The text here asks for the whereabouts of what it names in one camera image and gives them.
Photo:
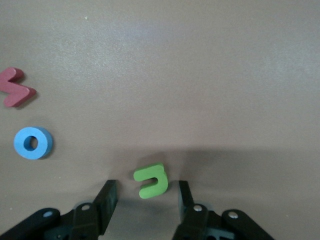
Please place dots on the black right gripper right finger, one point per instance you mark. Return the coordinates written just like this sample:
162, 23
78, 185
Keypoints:
187, 210

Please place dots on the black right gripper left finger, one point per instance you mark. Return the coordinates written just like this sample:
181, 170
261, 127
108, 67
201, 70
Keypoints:
105, 205

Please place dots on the green foam letter u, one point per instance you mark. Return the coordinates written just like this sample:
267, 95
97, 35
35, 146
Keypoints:
160, 185

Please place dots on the blue foam letter o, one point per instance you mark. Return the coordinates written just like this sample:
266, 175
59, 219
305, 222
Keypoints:
20, 145

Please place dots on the maroon foam letter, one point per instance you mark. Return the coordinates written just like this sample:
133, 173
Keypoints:
15, 91

